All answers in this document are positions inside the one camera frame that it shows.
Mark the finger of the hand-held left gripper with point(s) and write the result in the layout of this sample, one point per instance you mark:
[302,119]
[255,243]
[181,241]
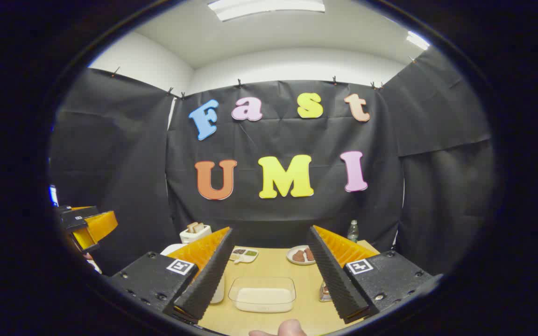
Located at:
[103,224]
[82,239]

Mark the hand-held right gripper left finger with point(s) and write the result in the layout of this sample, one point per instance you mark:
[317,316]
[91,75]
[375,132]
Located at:
[208,274]

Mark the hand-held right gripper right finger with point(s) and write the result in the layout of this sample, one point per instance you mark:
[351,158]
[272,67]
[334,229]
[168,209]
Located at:
[334,275]

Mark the white rice cooker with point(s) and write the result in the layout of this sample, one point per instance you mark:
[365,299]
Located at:
[217,291]

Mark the white rice heap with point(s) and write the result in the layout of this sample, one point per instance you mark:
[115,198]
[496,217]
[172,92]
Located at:
[263,298]

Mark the brown meat piece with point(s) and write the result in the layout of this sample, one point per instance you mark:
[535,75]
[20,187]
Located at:
[309,254]
[298,256]

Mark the white toaster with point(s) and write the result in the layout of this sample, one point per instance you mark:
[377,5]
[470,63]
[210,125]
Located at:
[194,236]

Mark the white divided grain dish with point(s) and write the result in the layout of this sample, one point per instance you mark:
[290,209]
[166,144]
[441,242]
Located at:
[244,255]

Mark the green label water bottle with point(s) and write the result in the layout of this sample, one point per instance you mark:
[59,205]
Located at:
[353,232]

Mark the white round plate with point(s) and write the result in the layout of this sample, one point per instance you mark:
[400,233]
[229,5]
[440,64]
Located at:
[290,255]

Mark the computer monitor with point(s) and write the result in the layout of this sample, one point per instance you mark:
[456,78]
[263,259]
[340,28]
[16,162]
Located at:
[53,196]

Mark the clear plastic container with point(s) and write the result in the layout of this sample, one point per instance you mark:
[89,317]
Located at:
[262,282]

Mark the ceiling light panel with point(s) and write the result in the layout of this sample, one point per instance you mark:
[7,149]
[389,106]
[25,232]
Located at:
[418,41]
[264,7]

